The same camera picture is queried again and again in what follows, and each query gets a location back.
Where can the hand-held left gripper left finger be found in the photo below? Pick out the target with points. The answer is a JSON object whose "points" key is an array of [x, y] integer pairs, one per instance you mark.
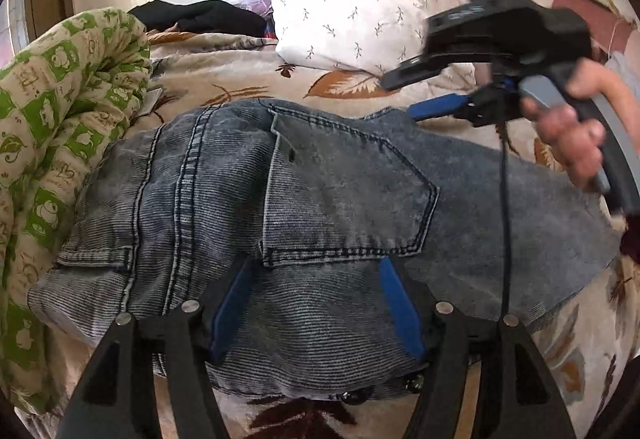
{"points": [[231, 306]]}

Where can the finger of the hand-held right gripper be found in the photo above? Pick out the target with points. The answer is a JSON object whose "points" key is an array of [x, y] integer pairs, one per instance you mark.
{"points": [[412, 71], [440, 106]]}

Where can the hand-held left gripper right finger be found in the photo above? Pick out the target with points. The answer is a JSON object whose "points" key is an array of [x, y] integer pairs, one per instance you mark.
{"points": [[400, 309]]}

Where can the grey-blue denim pants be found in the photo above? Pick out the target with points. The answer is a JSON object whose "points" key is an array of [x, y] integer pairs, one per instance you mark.
{"points": [[300, 199]]}

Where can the person's right hand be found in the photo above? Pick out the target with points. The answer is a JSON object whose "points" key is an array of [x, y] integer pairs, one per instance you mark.
{"points": [[575, 129]]}

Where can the white leaf-sprig pillow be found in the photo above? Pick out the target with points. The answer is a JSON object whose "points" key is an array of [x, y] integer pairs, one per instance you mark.
{"points": [[360, 9]]}

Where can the purple printed cloth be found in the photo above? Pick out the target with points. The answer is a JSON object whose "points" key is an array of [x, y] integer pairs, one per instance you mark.
{"points": [[260, 4]]}

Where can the leaf print bed sheet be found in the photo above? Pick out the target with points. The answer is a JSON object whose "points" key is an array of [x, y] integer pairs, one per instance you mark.
{"points": [[240, 74]]}

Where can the pink pillow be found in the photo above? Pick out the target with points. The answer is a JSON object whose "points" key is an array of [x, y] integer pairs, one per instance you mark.
{"points": [[585, 4]]}

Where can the black garment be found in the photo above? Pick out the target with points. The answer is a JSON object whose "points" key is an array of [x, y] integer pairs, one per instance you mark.
{"points": [[205, 16]]}

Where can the green printed quilt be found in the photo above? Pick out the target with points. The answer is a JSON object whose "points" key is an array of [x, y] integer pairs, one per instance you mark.
{"points": [[55, 129]]}

